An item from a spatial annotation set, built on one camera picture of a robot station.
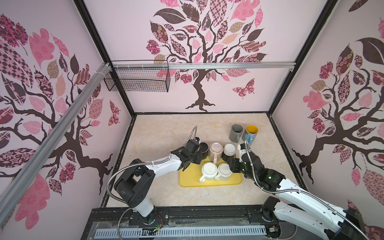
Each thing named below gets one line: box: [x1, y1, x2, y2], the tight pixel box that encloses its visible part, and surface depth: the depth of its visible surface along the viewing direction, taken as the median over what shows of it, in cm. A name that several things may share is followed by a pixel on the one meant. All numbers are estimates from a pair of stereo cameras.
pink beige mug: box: [208, 142, 224, 165], surface depth 88 cm
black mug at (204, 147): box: [199, 141, 209, 160], surface depth 92 cm
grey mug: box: [229, 124, 244, 144], surface depth 100 cm
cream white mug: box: [214, 163, 232, 182], surface depth 83 cm
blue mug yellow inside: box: [242, 124, 259, 146], surface depth 97 cm
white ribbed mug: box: [199, 162, 218, 184], surface depth 83 cm
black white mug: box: [221, 143, 236, 162], surface depth 90 cm
